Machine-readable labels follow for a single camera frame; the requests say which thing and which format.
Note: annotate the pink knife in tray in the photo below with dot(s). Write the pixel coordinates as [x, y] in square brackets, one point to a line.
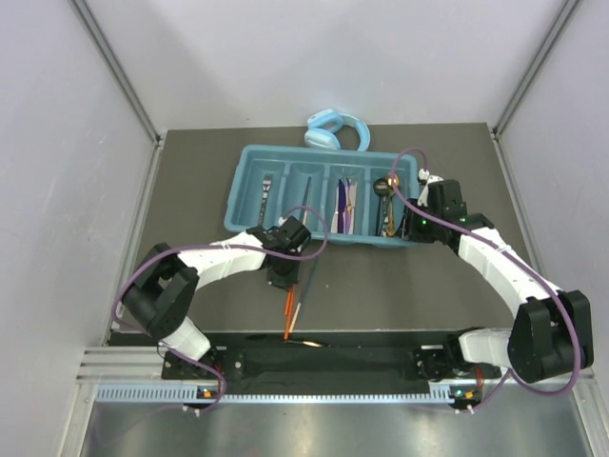
[336, 223]

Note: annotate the orange chopstick long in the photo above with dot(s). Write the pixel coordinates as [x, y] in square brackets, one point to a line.
[289, 301]

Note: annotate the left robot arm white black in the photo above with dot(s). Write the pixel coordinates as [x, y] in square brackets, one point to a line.
[161, 294]

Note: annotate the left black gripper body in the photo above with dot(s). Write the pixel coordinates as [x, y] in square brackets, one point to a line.
[284, 276]

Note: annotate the patterned fork in tray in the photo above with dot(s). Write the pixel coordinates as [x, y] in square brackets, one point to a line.
[266, 188]

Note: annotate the dark blue utensil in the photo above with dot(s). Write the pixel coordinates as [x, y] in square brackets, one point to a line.
[344, 206]

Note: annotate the blue plastic cutlery tray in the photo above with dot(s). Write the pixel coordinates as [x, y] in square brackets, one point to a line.
[290, 167]

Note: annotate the light blue headphones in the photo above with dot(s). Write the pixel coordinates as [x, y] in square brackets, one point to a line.
[323, 126]

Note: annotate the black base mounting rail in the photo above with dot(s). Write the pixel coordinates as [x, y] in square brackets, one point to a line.
[357, 362]

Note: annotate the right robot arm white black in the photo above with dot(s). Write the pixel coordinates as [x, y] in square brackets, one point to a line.
[552, 330]

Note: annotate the silver grey knife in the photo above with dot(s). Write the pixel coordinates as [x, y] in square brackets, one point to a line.
[280, 339]

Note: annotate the beige chopstick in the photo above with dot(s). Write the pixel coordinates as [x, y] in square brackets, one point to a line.
[295, 317]

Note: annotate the gold spoon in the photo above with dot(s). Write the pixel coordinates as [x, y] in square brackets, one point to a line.
[392, 180]

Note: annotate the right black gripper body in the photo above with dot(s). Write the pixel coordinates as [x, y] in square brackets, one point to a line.
[419, 228]

